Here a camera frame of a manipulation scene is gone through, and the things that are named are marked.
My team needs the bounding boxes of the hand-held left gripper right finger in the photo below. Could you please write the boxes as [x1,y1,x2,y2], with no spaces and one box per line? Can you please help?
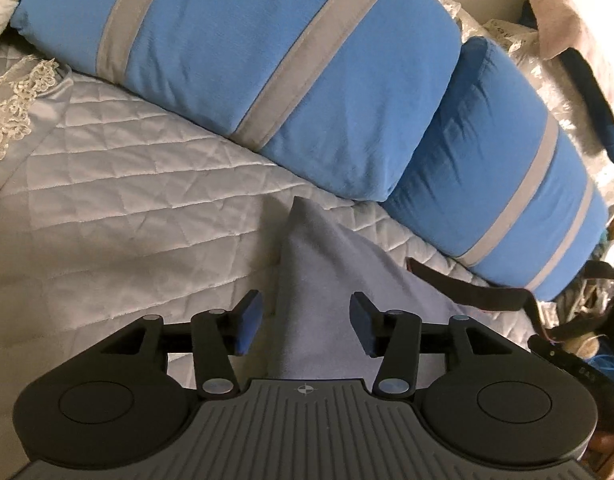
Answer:
[350,290,518,402]

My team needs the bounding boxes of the grey-blue fleece pants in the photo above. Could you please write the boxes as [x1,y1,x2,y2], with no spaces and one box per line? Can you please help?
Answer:
[264,196,492,381]

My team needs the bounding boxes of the navy blue cushion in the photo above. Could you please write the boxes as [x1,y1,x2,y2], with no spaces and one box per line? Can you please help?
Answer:
[519,0,614,166]

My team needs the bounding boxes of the black red-edged strap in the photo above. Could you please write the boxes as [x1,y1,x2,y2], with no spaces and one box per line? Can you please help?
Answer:
[406,257,614,346]

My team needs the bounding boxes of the blue cable coil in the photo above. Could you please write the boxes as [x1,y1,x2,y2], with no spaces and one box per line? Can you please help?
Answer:
[584,347,614,368]

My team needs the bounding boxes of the lace-trimmed satin cloth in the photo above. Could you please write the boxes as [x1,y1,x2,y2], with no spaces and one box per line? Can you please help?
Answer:
[0,57,73,201]

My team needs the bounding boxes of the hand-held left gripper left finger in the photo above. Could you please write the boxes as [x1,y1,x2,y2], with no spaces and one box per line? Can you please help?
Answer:
[94,289,264,402]

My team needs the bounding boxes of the blue grey-striped pillow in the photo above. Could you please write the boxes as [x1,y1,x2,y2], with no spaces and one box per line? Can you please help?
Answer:
[10,0,462,203]
[384,35,610,302]

